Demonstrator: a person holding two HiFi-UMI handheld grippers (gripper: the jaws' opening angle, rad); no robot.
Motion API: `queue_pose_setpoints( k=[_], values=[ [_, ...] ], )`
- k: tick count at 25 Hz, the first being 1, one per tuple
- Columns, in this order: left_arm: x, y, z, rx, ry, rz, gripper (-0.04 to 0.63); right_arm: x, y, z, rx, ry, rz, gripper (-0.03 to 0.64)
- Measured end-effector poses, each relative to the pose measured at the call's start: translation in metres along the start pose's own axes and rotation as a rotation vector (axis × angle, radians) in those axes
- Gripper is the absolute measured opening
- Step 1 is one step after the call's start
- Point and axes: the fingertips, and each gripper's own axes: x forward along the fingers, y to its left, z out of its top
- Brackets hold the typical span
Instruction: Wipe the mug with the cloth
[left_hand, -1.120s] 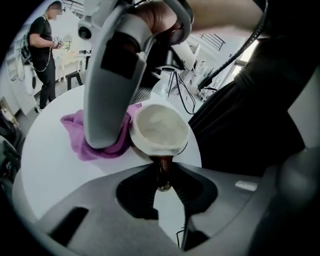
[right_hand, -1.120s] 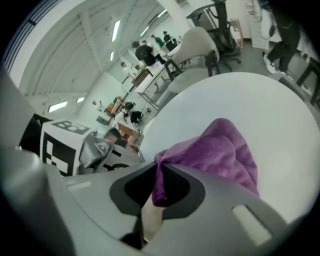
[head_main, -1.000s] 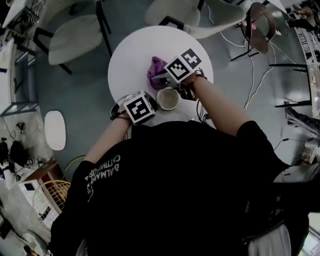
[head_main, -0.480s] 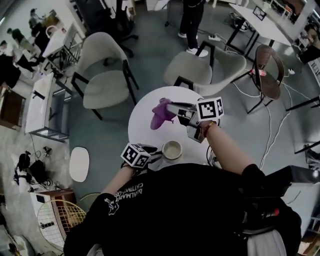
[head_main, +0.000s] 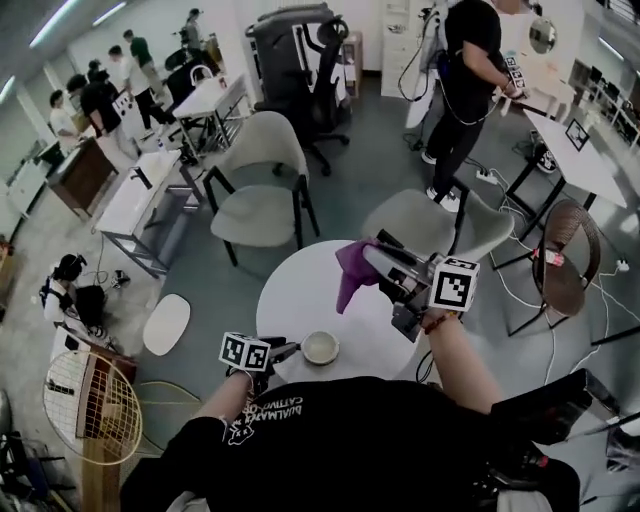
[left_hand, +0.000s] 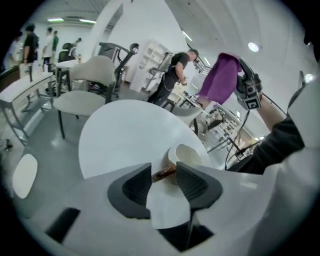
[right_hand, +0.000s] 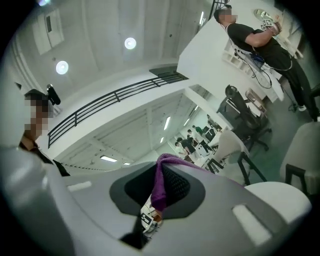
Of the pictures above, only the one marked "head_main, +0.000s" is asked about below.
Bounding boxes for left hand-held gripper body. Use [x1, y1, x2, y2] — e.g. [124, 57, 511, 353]
[218, 332, 274, 375]

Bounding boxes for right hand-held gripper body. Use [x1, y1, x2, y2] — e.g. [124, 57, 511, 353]
[379, 255, 481, 344]

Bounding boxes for purple cloth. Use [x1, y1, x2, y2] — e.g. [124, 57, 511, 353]
[334, 239, 384, 315]

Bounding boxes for person's left forearm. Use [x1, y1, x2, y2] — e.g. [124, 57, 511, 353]
[192, 372, 259, 431]

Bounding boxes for person's right forearm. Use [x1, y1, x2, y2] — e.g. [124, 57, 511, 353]
[424, 309, 504, 416]

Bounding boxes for white oval stool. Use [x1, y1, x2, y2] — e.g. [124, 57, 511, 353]
[142, 293, 192, 357]

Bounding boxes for brown wicker chair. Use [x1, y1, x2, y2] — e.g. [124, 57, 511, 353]
[507, 198, 605, 337]

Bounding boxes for person's black printed t-shirt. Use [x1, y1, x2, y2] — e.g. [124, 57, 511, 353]
[119, 375, 582, 512]

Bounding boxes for white table black legs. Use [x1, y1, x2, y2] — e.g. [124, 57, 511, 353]
[503, 107, 629, 241]

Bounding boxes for black office chair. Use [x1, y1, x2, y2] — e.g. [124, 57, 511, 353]
[253, 18, 352, 177]

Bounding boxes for wooden shelf unit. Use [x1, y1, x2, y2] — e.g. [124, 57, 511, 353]
[342, 30, 364, 99]

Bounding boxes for black white tag card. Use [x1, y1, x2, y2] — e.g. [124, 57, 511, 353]
[564, 118, 592, 151]

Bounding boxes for white drawer cabinet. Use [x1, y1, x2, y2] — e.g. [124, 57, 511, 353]
[380, 0, 427, 99]

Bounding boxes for light wooden table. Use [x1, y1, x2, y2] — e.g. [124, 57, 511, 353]
[494, 59, 576, 121]

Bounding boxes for brown wooden cabinet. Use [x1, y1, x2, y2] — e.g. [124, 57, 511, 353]
[47, 137, 120, 221]

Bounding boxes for white table with shelf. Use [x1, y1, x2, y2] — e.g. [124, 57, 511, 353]
[171, 73, 252, 162]

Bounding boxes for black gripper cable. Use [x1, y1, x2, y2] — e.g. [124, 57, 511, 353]
[413, 348, 437, 385]

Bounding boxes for white floor cable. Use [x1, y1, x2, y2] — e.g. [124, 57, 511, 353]
[487, 199, 640, 389]

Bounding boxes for yellow wire chair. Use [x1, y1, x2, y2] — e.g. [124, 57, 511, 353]
[41, 348, 144, 467]

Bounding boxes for white rectangular table metal frame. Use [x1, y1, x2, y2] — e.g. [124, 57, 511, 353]
[93, 148, 205, 280]

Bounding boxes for round wall mirror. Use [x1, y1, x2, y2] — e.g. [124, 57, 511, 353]
[528, 17, 559, 55]

